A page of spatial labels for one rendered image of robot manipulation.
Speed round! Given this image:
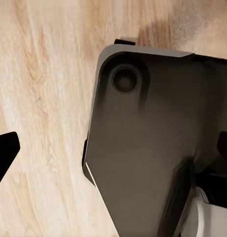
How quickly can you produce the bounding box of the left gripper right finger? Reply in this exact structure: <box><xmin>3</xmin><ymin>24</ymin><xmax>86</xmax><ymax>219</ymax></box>
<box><xmin>217</xmin><ymin>131</ymin><xmax>227</xmax><ymax>163</ymax></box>

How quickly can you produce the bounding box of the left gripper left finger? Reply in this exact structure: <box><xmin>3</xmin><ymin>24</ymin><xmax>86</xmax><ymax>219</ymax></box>
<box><xmin>0</xmin><ymin>131</ymin><xmax>20</xmax><ymax>182</ymax></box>

